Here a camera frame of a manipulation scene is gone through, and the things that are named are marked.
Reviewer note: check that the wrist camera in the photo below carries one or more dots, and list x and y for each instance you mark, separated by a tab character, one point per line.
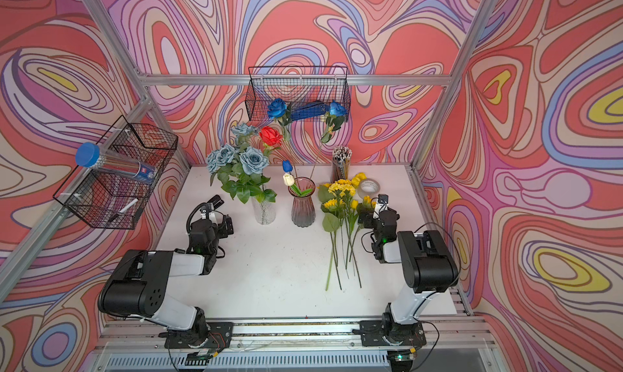
209	211
382	202

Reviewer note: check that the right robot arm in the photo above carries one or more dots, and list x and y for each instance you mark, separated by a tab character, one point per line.
428	268

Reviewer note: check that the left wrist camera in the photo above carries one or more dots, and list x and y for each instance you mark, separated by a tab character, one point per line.
209	211

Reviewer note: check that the blue capped pencil tube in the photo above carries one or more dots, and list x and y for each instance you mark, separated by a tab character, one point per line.
91	156

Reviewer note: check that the small blue tulip bud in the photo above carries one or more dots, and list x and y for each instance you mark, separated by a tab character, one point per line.
287	167

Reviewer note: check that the yellow sunflower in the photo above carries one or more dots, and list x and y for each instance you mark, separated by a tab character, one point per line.
366	202

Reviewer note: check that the blue object in basket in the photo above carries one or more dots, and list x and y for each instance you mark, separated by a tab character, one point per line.
309	110

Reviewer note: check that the left black wire basket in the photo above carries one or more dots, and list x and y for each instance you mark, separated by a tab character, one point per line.
94	197

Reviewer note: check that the yellow rose spray stem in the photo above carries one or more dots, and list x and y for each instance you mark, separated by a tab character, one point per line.
357	178

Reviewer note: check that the white marker pen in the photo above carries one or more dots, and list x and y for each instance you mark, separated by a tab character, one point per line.
123	210

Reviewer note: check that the ribbed pink grey vase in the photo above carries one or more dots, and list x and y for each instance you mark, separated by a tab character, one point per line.
303	212

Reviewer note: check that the grey tape roll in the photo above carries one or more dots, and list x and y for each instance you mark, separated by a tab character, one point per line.
368	188

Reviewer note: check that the clear textured glass vase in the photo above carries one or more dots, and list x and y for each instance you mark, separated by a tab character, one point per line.
264	212

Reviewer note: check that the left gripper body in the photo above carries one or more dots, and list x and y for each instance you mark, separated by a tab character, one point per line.
219	233

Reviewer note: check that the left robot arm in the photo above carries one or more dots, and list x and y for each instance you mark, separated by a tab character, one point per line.
137	288

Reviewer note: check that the black wire basket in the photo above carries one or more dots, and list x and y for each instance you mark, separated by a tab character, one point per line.
296	85
94	197

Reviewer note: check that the white tulip bud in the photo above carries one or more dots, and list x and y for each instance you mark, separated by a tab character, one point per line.
289	179

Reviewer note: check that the left blue rose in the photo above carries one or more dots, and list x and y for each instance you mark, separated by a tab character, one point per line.
279	111

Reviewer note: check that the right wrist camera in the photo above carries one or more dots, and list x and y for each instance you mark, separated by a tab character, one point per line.
382	202

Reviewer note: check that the right blue rose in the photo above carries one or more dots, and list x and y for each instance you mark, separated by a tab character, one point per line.
334	117

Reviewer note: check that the grey blue rose bunch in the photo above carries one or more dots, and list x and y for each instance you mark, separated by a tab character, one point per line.
240	167

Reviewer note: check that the back black wire basket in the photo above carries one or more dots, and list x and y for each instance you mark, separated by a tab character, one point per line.
296	85

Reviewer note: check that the red rose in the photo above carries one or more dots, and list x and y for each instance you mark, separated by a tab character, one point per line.
271	137

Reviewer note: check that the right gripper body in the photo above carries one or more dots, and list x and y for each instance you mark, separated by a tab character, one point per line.
378	234

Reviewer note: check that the black stapler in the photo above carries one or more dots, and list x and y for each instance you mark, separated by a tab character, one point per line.
214	203

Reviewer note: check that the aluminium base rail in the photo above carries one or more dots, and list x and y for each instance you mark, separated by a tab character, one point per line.
462	343

